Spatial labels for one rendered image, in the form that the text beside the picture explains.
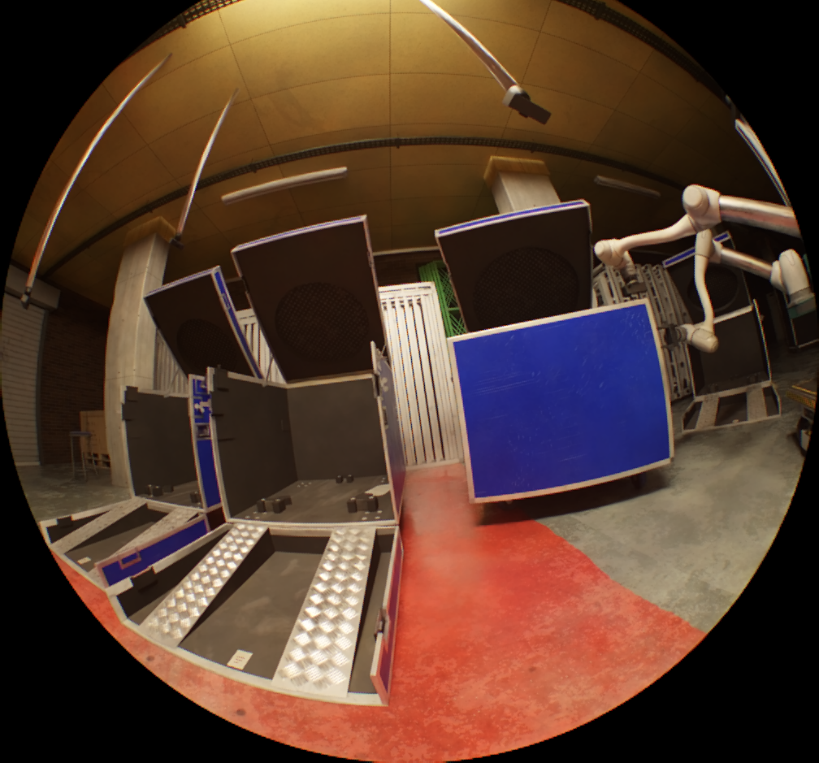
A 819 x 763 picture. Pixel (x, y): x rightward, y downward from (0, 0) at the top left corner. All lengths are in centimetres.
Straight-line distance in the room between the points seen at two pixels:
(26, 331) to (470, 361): 652
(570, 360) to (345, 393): 159
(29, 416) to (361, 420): 573
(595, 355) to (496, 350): 47
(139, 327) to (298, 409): 222
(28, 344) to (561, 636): 675
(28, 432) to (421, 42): 712
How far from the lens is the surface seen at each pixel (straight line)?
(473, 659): 85
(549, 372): 135
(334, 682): 83
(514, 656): 85
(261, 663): 94
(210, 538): 154
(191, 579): 129
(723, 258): 217
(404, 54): 278
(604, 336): 143
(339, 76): 283
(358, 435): 223
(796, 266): 196
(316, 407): 231
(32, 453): 634
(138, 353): 367
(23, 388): 631
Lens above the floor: 66
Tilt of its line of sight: 11 degrees up
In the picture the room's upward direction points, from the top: 8 degrees counter-clockwise
